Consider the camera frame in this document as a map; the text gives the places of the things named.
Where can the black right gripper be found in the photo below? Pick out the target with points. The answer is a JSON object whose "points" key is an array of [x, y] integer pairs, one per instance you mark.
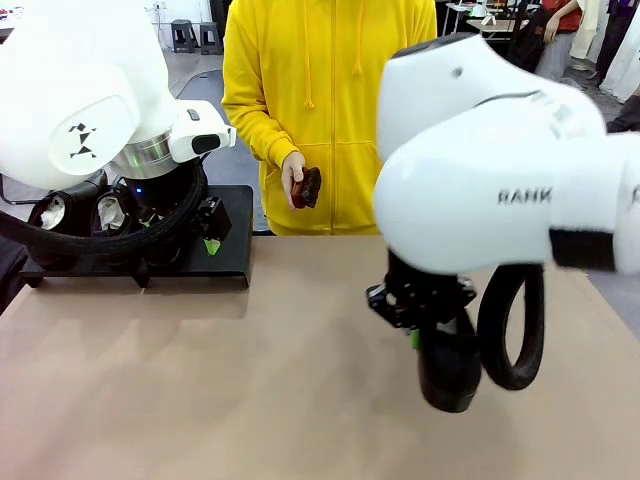
{"points": [[420, 297]]}

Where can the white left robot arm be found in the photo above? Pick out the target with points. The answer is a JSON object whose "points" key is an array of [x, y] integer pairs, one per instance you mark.
{"points": [[65, 90]]}

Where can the seated person's dark leg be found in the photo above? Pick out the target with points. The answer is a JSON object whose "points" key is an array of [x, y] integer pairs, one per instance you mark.
{"points": [[627, 117]]}

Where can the person in red shirt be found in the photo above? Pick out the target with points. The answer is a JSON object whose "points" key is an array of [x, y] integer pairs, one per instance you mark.
{"points": [[567, 15]]}

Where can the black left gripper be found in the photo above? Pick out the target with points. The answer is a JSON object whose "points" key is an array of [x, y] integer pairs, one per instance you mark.
{"points": [[155, 192]]}

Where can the person's right forearm yellow sleeve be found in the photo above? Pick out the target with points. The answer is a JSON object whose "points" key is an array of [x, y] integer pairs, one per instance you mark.
{"points": [[250, 135]]}

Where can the person in yellow hoodie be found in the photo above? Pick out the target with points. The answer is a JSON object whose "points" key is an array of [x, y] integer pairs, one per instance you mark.
{"points": [[325, 90]]}

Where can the person's right hand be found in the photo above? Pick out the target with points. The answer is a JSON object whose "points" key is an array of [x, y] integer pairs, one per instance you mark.
{"points": [[291, 167]]}

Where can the person in dark clothes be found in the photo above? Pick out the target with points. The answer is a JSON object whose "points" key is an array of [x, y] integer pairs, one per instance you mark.
{"points": [[612, 35]]}

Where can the brown shoe brush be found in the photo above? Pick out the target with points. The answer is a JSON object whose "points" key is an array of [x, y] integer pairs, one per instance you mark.
{"points": [[309, 187]]}

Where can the dark workbench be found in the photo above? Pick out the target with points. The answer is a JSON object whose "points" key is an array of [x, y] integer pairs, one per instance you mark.
{"points": [[500, 27]]}

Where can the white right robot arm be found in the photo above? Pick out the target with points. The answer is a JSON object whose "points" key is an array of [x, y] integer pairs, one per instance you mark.
{"points": [[475, 175]]}

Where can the grey plastic stool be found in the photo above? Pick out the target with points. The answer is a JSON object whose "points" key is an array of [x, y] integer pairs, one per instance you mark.
{"points": [[184, 32], [210, 35]]}

